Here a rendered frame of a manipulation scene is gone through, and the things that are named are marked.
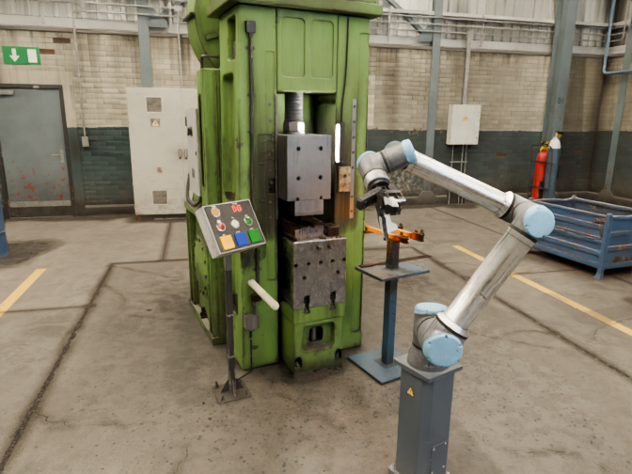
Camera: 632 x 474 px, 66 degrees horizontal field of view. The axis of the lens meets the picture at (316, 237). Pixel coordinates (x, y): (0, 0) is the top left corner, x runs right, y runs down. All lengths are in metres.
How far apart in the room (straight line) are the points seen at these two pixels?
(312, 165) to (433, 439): 1.68
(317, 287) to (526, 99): 8.45
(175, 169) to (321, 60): 5.33
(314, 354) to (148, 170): 5.55
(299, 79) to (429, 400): 1.99
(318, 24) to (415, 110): 6.66
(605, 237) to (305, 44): 4.03
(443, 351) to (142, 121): 6.89
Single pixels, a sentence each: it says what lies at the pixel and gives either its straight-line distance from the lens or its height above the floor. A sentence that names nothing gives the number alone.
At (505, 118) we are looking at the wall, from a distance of 10.74.
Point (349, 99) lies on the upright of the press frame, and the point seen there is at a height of 1.79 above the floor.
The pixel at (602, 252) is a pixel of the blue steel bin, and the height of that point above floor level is 0.30.
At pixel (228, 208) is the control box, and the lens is 2.76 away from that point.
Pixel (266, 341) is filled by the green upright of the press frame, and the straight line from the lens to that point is 3.39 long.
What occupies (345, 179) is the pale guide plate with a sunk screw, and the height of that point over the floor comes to 1.27.
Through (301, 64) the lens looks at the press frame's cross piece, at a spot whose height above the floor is 1.99.
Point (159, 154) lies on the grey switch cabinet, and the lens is 8.23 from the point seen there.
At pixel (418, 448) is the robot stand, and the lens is 2.42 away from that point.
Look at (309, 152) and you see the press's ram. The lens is 3.02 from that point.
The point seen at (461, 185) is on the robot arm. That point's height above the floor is 1.41.
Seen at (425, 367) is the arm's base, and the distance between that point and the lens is 2.23.
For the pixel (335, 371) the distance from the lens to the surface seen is 3.41.
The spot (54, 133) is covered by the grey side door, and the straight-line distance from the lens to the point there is 9.13.
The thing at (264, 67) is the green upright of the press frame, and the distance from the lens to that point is 3.07.
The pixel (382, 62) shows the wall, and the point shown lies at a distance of 9.53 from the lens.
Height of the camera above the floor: 1.67
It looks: 14 degrees down
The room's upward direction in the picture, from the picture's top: 1 degrees clockwise
